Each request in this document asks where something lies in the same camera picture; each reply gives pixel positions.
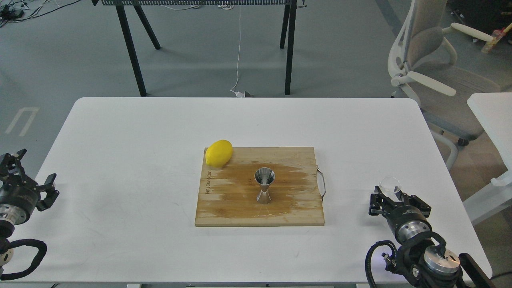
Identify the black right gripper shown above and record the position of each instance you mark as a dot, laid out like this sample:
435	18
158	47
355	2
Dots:
404	221

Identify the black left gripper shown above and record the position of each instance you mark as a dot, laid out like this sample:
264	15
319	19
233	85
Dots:
19	196

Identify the small clear glass cup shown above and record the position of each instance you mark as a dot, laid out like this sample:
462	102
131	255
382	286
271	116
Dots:
390	186

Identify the steel double jigger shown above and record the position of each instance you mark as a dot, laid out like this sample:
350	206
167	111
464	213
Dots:
264	177

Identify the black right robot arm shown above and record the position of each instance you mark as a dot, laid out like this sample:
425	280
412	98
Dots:
422	258

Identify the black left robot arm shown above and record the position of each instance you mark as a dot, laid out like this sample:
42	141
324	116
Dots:
7	247

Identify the white side table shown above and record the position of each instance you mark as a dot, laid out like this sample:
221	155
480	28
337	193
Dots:
494	112

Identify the grey white office chair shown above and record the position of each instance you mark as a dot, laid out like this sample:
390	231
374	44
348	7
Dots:
422	67

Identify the wooden cutting board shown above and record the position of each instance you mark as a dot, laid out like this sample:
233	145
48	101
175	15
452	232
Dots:
227	196

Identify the yellow lemon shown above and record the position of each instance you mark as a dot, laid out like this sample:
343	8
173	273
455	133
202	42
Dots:
219	153

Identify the yellow red object on floor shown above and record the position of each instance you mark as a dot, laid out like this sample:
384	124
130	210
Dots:
497	35

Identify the metal board handle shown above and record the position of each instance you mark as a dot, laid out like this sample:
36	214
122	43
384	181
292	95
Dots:
322	182

